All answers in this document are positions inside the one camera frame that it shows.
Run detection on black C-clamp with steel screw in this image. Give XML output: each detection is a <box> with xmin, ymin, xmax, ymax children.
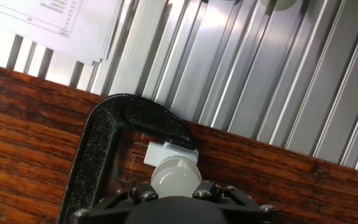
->
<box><xmin>56</xmin><ymin>93</ymin><xmax>198</xmax><ymax>224</ymax></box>

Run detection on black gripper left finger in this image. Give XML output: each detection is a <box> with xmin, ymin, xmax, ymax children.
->
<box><xmin>70</xmin><ymin>182</ymin><xmax>160</xmax><ymax>224</ymax></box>

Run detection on white bulb socket adapter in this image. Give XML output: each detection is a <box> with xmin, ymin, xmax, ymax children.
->
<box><xmin>132</xmin><ymin>140</ymin><xmax>200</xmax><ymax>169</ymax></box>

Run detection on printed paper sheets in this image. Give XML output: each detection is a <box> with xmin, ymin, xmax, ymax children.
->
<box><xmin>0</xmin><ymin>0</ymin><xmax>124</xmax><ymax>65</ymax></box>

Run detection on brown wooden board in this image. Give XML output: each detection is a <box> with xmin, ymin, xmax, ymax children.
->
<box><xmin>0</xmin><ymin>61</ymin><xmax>358</xmax><ymax>224</ymax></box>

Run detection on white light bulb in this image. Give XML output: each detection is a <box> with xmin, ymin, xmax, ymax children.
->
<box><xmin>150</xmin><ymin>156</ymin><xmax>203</xmax><ymax>198</ymax></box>

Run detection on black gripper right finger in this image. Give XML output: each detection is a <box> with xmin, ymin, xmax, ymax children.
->
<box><xmin>193</xmin><ymin>181</ymin><xmax>280</xmax><ymax>224</ymax></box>

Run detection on emergency stop button box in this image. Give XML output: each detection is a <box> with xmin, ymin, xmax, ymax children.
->
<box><xmin>259</xmin><ymin>0</ymin><xmax>301</xmax><ymax>12</ymax></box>

